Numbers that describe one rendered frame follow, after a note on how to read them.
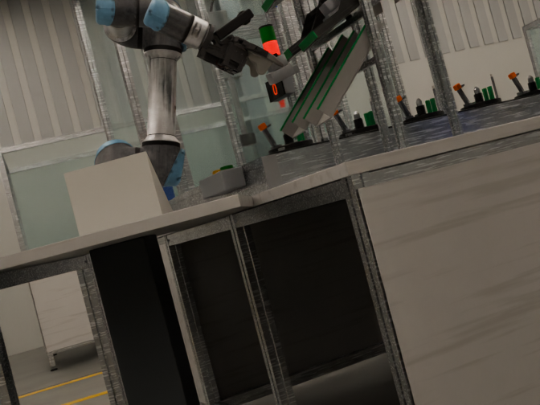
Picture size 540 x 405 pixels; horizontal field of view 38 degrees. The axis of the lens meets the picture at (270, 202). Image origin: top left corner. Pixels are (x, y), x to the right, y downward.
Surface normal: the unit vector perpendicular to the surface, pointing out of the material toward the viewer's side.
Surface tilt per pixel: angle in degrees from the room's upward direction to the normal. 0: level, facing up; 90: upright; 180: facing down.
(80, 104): 90
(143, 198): 90
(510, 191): 90
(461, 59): 90
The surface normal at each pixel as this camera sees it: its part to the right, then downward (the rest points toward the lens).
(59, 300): 0.26, -0.09
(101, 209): -0.07, 0.00
